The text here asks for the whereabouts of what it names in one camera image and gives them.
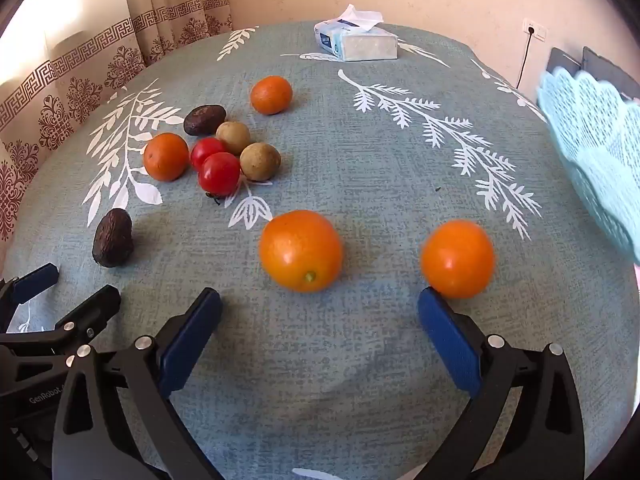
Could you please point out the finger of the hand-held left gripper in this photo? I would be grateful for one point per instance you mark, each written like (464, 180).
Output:
(35, 278)
(95, 306)

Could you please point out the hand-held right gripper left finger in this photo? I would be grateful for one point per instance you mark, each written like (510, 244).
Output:
(190, 345)

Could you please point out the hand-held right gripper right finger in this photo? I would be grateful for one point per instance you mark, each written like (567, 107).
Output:
(450, 342)

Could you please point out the dark brown avocado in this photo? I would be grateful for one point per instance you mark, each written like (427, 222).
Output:
(113, 237)
(204, 119)

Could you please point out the orange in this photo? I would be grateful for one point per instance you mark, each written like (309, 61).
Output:
(457, 259)
(301, 251)
(166, 157)
(270, 95)

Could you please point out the red tomato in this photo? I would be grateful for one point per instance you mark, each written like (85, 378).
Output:
(205, 150)
(219, 174)

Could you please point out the brown kiwi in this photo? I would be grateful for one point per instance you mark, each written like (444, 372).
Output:
(259, 161)
(233, 137)

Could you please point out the light blue plastic basket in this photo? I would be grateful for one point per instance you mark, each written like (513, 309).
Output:
(595, 150)

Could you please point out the grey leaf print tablecloth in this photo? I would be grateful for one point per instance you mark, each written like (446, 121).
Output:
(350, 160)

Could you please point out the beige patterned curtain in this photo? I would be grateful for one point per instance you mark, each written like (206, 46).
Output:
(75, 60)

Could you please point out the tissue pack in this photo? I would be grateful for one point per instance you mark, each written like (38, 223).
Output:
(365, 45)

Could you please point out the grey sofa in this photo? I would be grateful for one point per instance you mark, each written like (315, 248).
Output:
(600, 67)

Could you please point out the white wall socket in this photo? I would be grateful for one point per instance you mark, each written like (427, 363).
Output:
(534, 30)

